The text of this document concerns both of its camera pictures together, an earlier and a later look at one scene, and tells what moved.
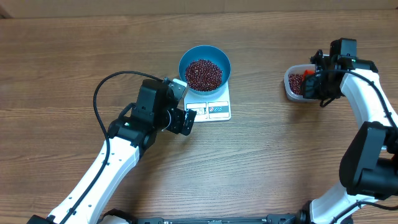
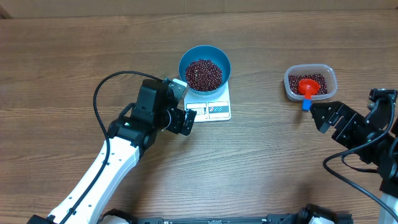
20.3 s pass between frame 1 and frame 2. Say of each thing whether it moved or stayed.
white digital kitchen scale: stayed
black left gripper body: stayed
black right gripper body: moved
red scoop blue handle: moved
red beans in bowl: stayed
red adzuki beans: stayed
